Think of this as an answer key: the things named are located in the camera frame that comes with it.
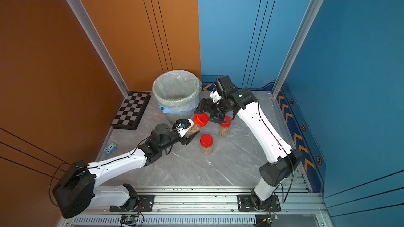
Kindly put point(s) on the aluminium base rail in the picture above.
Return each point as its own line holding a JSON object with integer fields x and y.
{"x": 211, "y": 206}

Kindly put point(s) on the small blue toy block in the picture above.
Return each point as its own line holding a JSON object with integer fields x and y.
{"x": 110, "y": 149}

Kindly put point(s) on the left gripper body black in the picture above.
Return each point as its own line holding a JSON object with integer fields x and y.
{"x": 173, "y": 137}

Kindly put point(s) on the red lid of back jar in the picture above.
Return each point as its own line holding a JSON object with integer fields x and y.
{"x": 226, "y": 123}

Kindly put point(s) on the black white chessboard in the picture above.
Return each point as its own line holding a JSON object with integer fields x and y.
{"x": 131, "y": 111}

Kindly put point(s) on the aluminium corner post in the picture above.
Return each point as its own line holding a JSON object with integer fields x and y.
{"x": 305, "y": 25}
{"x": 89, "y": 28}

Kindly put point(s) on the right aluminium corner post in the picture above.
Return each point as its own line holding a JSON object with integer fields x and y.
{"x": 305, "y": 25}

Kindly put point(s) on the peanut jar back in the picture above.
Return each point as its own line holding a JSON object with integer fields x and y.
{"x": 223, "y": 130}

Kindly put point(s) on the red lid of middle jar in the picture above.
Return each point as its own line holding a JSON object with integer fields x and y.
{"x": 206, "y": 141}

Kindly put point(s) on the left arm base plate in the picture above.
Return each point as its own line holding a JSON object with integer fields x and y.
{"x": 142, "y": 202}

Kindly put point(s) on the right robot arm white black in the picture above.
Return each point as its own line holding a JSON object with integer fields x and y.
{"x": 282, "y": 158}

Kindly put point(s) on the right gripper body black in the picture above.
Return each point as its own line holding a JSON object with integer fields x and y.
{"x": 220, "y": 106}

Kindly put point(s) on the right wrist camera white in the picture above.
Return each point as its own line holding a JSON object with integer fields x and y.
{"x": 215, "y": 96}

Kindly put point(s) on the translucent green bin liner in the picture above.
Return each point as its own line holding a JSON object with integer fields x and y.
{"x": 177, "y": 92}

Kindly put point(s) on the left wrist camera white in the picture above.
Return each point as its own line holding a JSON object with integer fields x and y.
{"x": 182, "y": 130}

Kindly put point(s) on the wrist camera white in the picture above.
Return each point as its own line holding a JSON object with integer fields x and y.
{"x": 215, "y": 96}
{"x": 182, "y": 130}

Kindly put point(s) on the red lid of jar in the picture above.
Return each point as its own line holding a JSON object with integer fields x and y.
{"x": 206, "y": 141}
{"x": 201, "y": 120}
{"x": 226, "y": 123}

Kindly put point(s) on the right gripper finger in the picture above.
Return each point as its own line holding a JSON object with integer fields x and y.
{"x": 203, "y": 106}
{"x": 219, "y": 119}

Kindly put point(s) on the right green circuit board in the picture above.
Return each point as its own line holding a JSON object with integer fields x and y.
{"x": 270, "y": 219}

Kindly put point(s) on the green circuit board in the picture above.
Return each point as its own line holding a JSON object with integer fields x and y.
{"x": 129, "y": 220}
{"x": 270, "y": 219}

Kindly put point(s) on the left aluminium corner post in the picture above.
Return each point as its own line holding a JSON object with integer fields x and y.
{"x": 89, "y": 28}

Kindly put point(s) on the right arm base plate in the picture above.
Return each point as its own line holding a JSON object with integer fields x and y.
{"x": 246, "y": 202}

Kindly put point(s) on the grey mesh trash bin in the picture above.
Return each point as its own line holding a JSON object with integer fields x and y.
{"x": 173, "y": 116}

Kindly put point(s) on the left green circuit board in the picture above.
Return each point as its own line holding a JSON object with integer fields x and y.
{"x": 129, "y": 220}

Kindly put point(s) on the red lid of front jar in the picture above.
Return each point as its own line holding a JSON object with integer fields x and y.
{"x": 201, "y": 120}

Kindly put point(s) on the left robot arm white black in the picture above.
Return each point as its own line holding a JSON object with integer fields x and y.
{"x": 81, "y": 188}

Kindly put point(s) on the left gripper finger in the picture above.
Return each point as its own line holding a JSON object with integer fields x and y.
{"x": 188, "y": 139}
{"x": 184, "y": 122}

